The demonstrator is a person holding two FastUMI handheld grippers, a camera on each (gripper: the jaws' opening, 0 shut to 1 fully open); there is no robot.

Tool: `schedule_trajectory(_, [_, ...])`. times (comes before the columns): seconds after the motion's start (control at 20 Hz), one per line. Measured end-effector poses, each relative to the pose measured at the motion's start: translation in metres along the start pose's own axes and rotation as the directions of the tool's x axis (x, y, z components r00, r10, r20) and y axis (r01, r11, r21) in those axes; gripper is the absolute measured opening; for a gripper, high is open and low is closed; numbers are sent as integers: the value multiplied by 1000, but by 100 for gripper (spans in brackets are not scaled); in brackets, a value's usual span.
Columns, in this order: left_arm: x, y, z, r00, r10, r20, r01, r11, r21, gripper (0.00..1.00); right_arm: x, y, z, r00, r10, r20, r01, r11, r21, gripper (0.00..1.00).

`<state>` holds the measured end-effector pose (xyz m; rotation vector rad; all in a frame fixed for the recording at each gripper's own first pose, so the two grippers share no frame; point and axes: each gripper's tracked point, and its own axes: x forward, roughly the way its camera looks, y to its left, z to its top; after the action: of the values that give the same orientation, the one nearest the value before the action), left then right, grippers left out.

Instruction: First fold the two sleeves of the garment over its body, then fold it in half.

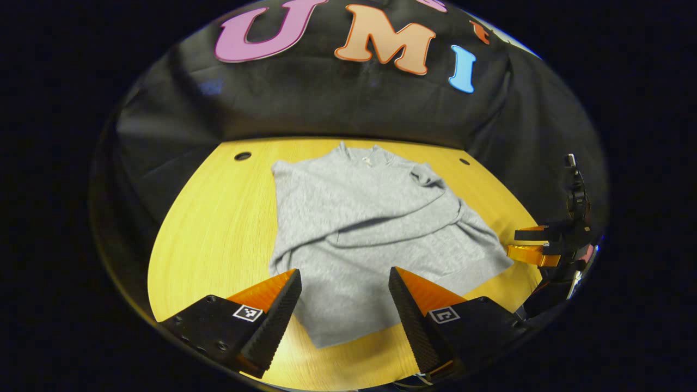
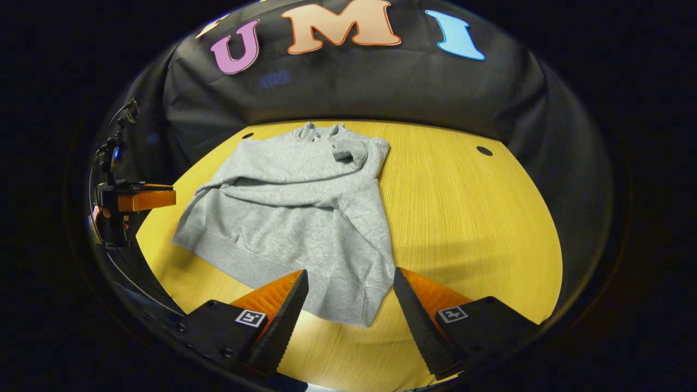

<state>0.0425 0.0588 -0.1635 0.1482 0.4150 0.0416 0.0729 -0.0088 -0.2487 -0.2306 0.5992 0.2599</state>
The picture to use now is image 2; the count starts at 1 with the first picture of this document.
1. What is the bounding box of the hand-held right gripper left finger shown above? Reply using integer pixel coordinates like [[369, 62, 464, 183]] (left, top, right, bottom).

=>
[[180, 269, 309, 377]]

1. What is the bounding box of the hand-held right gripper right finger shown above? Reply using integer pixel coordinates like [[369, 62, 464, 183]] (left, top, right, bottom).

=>
[[393, 267, 540, 381]]

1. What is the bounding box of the grey zip-neck sweatshirt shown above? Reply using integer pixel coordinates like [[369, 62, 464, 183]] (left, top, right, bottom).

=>
[[172, 122, 396, 328]]

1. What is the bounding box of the black backdrop cloth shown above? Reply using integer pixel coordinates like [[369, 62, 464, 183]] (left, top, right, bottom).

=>
[[87, 0, 616, 322]]

